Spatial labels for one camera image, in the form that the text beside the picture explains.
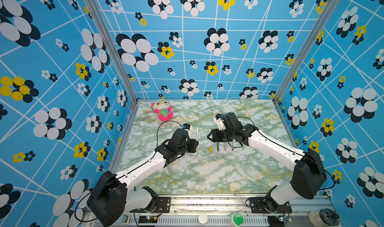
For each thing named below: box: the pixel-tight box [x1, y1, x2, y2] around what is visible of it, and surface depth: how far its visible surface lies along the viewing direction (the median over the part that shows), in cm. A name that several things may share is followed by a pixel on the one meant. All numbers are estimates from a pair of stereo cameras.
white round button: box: [198, 212, 208, 225], surface depth 65 cm
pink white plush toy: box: [151, 99, 174, 122], surface depth 109 cm
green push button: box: [229, 212, 245, 227], surface depth 63 cm
